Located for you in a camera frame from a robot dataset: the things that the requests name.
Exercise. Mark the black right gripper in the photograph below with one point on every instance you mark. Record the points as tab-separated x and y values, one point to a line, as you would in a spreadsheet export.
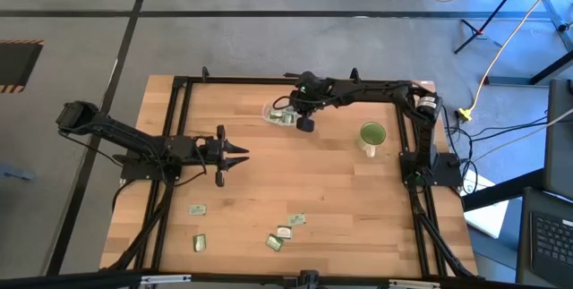
304	105

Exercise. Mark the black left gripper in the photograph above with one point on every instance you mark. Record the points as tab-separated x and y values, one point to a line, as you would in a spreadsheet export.
212	152

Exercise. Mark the light green tea bag packet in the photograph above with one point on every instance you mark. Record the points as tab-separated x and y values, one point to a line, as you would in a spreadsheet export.
197	209
296	219
292	111

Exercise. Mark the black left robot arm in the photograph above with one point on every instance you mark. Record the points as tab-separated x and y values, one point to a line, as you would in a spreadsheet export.
125	134

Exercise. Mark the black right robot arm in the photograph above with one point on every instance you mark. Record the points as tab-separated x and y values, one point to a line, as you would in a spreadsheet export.
380	90

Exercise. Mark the clear plastic bag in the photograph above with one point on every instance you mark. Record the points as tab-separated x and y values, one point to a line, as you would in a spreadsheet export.
268	116

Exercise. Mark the green ceramic mug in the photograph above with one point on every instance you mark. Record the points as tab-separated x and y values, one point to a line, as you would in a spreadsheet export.
371	134

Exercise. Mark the black tripod stand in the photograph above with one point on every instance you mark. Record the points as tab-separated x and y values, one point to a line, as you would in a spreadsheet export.
488	18

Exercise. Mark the white box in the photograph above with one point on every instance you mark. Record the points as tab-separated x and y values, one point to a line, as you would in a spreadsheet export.
488	219

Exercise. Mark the black desk edge bar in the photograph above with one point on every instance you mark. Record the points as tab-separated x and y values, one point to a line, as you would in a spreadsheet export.
506	190

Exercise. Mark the black floor mat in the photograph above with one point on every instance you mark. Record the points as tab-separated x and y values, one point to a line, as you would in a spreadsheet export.
15	63

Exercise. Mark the black floor bar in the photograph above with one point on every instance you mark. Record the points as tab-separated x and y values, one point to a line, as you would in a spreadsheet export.
550	72

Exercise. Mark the dark grey monitor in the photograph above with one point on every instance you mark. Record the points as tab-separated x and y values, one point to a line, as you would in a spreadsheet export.
559	146

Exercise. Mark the grey metal floor bar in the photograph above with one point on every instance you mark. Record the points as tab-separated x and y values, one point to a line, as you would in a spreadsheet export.
553	11

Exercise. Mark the laptop keyboard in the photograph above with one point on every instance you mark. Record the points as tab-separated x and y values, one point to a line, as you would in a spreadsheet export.
553	240

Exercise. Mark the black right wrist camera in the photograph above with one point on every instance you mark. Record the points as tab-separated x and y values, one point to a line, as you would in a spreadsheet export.
305	124

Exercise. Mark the black metal table frame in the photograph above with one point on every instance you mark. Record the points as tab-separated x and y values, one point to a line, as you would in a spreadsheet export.
188	101

